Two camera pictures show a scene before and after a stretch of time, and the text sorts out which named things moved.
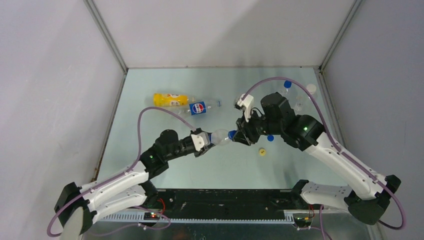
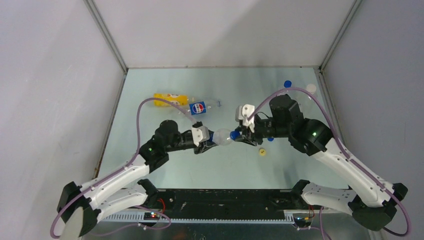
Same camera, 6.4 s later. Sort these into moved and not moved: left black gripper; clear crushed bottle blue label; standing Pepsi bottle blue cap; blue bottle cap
Moved: left black gripper
Not moved: blue bottle cap; clear crushed bottle blue label; standing Pepsi bottle blue cap
